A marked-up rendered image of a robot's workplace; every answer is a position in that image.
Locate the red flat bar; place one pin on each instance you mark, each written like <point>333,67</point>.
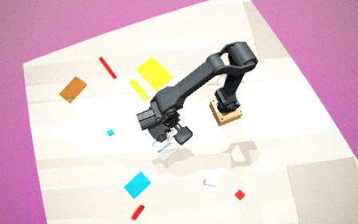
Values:
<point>138,211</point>

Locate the red thin bar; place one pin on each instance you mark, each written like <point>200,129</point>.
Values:
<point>108,69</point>

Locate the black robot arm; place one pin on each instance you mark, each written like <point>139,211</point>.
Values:
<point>166,102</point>

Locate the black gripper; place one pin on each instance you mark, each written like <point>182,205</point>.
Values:
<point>183,133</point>

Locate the cyan rectangular plate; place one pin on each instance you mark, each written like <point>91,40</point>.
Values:
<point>137,185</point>

